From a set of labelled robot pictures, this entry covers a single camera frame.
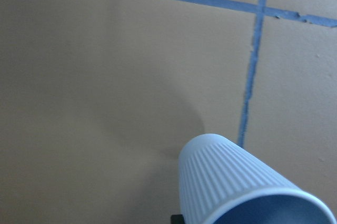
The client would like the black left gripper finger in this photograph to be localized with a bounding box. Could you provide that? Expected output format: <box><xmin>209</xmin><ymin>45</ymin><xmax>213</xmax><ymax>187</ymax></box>
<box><xmin>170</xmin><ymin>214</ymin><xmax>184</xmax><ymax>224</ymax></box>

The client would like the blue ribbed plastic cup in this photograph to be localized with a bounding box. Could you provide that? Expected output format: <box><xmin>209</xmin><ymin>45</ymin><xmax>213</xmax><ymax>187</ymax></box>
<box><xmin>179</xmin><ymin>134</ymin><xmax>336</xmax><ymax>223</ymax></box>

